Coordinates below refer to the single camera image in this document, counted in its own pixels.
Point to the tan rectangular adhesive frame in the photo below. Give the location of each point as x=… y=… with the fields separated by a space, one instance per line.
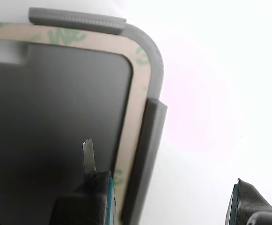
x=138 y=105

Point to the grey holder plate with ridges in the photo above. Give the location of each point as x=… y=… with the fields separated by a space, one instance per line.
x=56 y=105

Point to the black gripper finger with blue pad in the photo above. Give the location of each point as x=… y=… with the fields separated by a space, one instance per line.
x=248 y=206

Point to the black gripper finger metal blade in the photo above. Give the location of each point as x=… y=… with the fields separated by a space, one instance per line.
x=89 y=204

